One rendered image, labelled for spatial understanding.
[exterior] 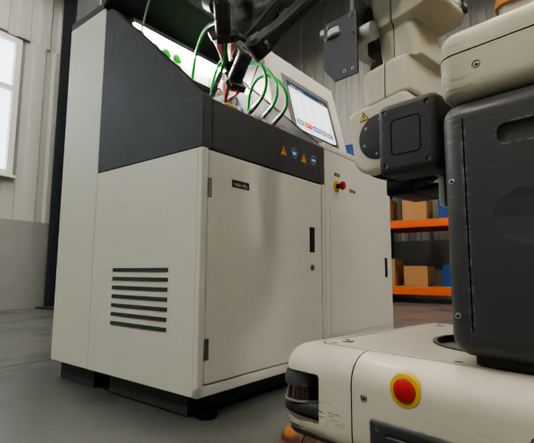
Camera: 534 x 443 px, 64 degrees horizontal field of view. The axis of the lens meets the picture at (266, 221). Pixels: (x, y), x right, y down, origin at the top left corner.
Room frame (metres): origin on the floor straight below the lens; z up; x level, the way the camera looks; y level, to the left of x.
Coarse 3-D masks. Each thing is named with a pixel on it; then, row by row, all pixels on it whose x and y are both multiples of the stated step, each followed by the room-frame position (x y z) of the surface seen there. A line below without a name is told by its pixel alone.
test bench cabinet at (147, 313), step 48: (144, 192) 1.39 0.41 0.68; (192, 192) 1.25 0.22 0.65; (96, 240) 1.57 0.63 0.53; (144, 240) 1.39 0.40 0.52; (192, 240) 1.24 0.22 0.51; (96, 288) 1.56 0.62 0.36; (144, 288) 1.37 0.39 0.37; (192, 288) 1.24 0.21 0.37; (96, 336) 1.55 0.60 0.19; (144, 336) 1.37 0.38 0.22; (192, 336) 1.24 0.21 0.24; (144, 384) 1.37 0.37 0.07; (192, 384) 1.23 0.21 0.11; (240, 384) 1.36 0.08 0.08
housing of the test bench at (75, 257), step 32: (96, 32) 1.62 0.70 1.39; (96, 64) 1.61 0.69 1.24; (96, 96) 1.61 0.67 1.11; (96, 128) 1.60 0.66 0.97; (64, 160) 1.75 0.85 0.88; (96, 160) 1.59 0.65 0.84; (64, 192) 1.74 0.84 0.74; (96, 192) 1.58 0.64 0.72; (64, 224) 1.73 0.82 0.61; (64, 256) 1.72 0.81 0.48; (64, 288) 1.70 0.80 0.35; (64, 320) 1.70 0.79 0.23; (64, 352) 1.69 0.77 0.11; (96, 384) 1.61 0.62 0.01
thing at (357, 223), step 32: (288, 64) 2.17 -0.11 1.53; (320, 96) 2.39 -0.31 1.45; (352, 192) 1.96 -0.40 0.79; (384, 192) 2.26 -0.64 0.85; (352, 224) 1.96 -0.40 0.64; (384, 224) 2.25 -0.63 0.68; (352, 256) 1.95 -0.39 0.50; (384, 256) 2.24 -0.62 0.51; (352, 288) 1.95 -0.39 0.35; (384, 288) 2.23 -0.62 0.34; (352, 320) 1.94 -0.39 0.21; (384, 320) 2.22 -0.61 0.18
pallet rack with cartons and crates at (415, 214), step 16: (352, 144) 6.86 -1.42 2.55; (416, 208) 6.32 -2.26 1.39; (432, 208) 6.71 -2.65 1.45; (400, 224) 6.31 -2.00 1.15; (416, 224) 6.19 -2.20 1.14; (432, 224) 6.07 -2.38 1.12; (448, 224) 5.95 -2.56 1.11; (400, 272) 6.84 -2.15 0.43; (416, 272) 6.37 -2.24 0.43; (432, 272) 6.60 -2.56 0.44; (448, 272) 6.15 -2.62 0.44; (400, 288) 6.32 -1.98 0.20; (416, 288) 6.20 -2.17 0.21; (432, 288) 6.09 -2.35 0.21; (448, 288) 5.97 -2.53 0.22
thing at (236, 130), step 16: (224, 112) 1.29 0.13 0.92; (240, 112) 1.35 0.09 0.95; (224, 128) 1.29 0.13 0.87; (240, 128) 1.35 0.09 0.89; (256, 128) 1.41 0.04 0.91; (272, 128) 1.48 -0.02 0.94; (224, 144) 1.29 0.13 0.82; (240, 144) 1.35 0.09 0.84; (256, 144) 1.41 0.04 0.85; (272, 144) 1.48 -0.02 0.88; (288, 144) 1.56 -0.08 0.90; (304, 144) 1.65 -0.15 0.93; (256, 160) 1.41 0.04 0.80; (272, 160) 1.48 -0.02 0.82; (288, 160) 1.56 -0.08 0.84; (304, 176) 1.65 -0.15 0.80
